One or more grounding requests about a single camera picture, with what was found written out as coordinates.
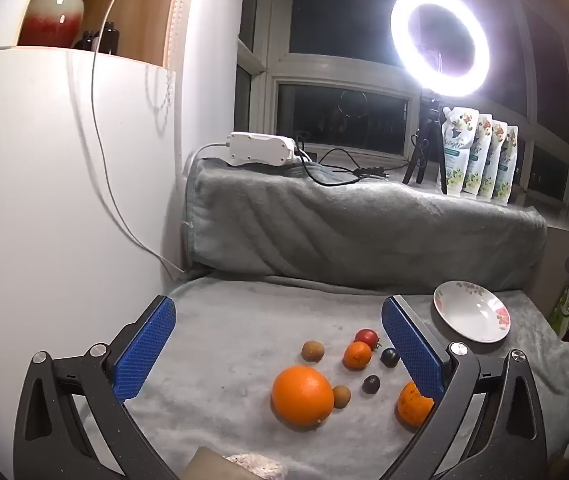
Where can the grey plush cushion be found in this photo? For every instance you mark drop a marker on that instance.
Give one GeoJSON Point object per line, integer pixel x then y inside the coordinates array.
{"type": "Point", "coordinates": [364, 230]}

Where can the white rounded cabinet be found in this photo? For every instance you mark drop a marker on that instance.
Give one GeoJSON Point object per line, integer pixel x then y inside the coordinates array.
{"type": "Point", "coordinates": [39, 185]}

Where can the medium bumpy mandarin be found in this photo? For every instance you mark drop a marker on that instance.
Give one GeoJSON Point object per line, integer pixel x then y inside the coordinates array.
{"type": "Point", "coordinates": [411, 405]}

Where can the red cherry tomato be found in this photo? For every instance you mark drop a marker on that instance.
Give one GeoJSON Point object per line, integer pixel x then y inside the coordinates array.
{"type": "Point", "coordinates": [367, 337]}

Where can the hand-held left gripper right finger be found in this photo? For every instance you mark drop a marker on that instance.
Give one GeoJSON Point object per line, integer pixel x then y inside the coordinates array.
{"type": "Point", "coordinates": [409, 347]}

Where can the red and white vase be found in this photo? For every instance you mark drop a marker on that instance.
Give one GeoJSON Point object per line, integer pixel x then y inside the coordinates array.
{"type": "Point", "coordinates": [57, 15]}

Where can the white floral plate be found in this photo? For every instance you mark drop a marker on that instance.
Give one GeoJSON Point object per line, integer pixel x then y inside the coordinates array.
{"type": "Point", "coordinates": [469, 315]}

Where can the large orange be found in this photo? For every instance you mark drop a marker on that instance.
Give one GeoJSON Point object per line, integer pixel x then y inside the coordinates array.
{"type": "Point", "coordinates": [302, 396]}

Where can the pink speckled cloth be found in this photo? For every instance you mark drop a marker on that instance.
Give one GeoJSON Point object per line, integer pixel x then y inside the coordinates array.
{"type": "Point", "coordinates": [257, 467]}

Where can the brown cardboard piece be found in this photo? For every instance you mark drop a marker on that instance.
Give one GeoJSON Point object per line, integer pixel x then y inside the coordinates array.
{"type": "Point", "coordinates": [207, 464]}

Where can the white window frame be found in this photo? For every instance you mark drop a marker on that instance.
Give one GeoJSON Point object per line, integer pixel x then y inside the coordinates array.
{"type": "Point", "coordinates": [314, 62]}

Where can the white power strip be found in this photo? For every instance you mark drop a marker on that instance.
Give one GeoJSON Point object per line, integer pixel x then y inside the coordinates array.
{"type": "Point", "coordinates": [259, 149]}

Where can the dark purple cherry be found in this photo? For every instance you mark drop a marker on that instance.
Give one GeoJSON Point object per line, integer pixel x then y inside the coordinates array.
{"type": "Point", "coordinates": [371, 384]}
{"type": "Point", "coordinates": [389, 357]}

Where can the green printed package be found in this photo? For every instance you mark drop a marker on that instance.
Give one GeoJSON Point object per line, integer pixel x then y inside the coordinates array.
{"type": "Point", "coordinates": [566, 310]}

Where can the grey plush blanket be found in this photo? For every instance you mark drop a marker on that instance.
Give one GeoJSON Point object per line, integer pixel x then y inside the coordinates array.
{"type": "Point", "coordinates": [244, 340]}

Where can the brown longan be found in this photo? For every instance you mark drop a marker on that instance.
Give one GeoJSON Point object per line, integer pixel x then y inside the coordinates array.
{"type": "Point", "coordinates": [342, 396]}
{"type": "Point", "coordinates": [313, 350]}

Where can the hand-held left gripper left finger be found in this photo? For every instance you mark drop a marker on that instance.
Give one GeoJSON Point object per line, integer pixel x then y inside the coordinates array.
{"type": "Point", "coordinates": [147, 347]}

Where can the small mandarin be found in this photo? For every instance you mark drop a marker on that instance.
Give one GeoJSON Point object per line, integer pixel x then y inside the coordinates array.
{"type": "Point", "coordinates": [357, 355]}

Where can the black tripod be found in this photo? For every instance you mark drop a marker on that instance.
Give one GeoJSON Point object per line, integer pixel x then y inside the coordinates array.
{"type": "Point", "coordinates": [432, 127]}

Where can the dark glass bottle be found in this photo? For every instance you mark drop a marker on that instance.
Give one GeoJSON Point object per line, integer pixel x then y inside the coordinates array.
{"type": "Point", "coordinates": [109, 39]}
{"type": "Point", "coordinates": [86, 41]}

